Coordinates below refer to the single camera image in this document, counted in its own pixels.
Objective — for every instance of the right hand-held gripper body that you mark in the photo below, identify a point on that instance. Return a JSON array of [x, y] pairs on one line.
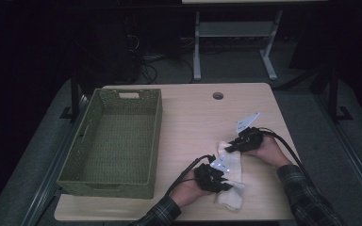
[[251, 141]]

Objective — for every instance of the black metal stand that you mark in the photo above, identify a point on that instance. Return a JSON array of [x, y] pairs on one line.
[[333, 94], [74, 94]]

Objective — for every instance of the aluminium rail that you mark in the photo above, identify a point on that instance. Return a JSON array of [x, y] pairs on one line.
[[352, 157], [53, 169]]

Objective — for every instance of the white cloth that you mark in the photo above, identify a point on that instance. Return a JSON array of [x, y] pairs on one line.
[[234, 197]]

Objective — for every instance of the green woven basket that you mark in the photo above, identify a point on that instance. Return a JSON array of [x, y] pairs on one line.
[[116, 144]]

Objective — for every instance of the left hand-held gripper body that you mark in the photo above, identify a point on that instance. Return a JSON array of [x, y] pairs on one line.
[[209, 179]]

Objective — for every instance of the person's left hand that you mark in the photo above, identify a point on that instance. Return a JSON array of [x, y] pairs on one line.
[[188, 191]]

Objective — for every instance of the person's right hand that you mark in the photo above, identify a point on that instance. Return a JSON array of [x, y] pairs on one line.
[[271, 152]]

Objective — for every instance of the white metal table frame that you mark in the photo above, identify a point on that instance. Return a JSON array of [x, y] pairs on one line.
[[232, 29]]

